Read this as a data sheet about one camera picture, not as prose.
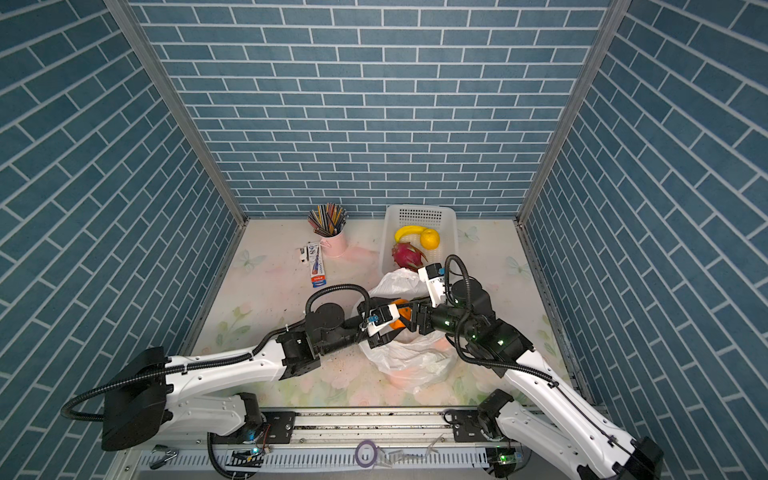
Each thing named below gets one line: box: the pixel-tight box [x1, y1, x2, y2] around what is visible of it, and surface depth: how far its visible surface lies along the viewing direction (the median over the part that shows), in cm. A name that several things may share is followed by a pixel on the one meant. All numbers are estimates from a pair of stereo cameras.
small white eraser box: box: [298, 246, 309, 264], surface depth 110 cm
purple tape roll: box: [354, 440, 378, 468], surface depth 72 cm
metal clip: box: [149, 444, 179, 470], surface depth 71 cm
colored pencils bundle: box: [308, 202, 349, 237], surface depth 104 cm
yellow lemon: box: [420, 228, 441, 251], surface depth 110 cm
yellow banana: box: [394, 225, 427, 243], surface depth 115 cm
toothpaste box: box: [307, 242, 327, 288], surface depth 107 cm
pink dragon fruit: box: [391, 242, 428, 271], surface depth 103 cm
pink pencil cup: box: [320, 230, 347, 258], surface depth 105 cm
